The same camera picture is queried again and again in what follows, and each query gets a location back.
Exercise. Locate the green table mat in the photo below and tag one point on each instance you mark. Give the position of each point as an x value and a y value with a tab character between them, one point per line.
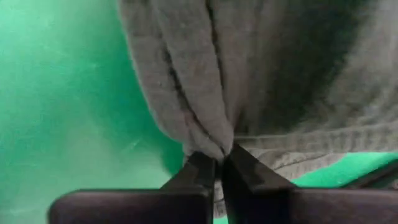
62	93

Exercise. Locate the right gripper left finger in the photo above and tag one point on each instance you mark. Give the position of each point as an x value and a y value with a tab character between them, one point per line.
140	205

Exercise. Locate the dark green garment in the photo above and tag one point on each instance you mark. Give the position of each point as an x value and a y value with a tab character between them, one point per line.
248	71

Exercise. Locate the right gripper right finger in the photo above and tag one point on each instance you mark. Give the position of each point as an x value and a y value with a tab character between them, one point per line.
295	205

